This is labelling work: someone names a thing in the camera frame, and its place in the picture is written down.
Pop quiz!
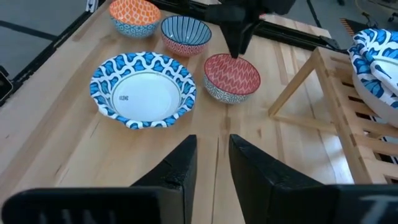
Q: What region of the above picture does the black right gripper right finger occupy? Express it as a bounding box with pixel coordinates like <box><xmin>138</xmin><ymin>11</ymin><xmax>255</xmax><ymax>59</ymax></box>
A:
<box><xmin>228</xmin><ymin>134</ymin><xmax>398</xmax><ymax>224</ymax></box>

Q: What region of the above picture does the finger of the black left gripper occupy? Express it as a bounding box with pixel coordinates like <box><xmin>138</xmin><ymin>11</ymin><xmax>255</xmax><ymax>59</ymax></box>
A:
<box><xmin>220</xmin><ymin>23</ymin><xmax>246</xmax><ymax>59</ymax></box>
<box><xmin>241</xmin><ymin>20</ymin><xmax>261</xmax><ymax>55</ymax></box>

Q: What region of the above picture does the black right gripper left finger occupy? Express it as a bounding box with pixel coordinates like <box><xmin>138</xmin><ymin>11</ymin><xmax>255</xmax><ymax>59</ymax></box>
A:
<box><xmin>1</xmin><ymin>134</ymin><xmax>198</xmax><ymax>224</ymax></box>

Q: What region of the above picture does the red zigzag grey patterned bowl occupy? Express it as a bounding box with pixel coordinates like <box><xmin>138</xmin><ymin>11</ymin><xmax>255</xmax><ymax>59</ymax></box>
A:
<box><xmin>203</xmin><ymin>53</ymin><xmax>261</xmax><ymax>105</ymax></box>

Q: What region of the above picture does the red patterned plate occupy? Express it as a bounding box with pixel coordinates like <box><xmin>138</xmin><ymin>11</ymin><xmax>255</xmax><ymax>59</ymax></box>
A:
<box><xmin>160</xmin><ymin>15</ymin><xmax>213</xmax><ymax>58</ymax></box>

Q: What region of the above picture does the orange and teal ceramic bowl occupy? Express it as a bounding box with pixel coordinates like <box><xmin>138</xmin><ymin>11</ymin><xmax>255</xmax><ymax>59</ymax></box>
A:
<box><xmin>108</xmin><ymin>0</ymin><xmax>162</xmax><ymax>39</ymax></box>

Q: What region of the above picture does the blue patterned plate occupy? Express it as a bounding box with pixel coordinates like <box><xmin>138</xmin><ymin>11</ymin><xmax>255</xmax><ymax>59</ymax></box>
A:
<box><xmin>89</xmin><ymin>51</ymin><xmax>197</xmax><ymax>130</ymax></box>
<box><xmin>351</xmin><ymin>27</ymin><xmax>398</xmax><ymax>94</ymax></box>

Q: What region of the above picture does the wooden slatted shelf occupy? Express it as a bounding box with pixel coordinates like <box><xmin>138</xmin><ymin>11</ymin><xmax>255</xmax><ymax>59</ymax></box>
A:
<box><xmin>267</xmin><ymin>46</ymin><xmax>398</xmax><ymax>185</ymax></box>

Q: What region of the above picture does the black mat with hazard stripes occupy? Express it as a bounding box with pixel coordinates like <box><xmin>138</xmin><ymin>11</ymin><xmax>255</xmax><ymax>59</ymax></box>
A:
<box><xmin>340</xmin><ymin>17</ymin><xmax>377</xmax><ymax>37</ymax></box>

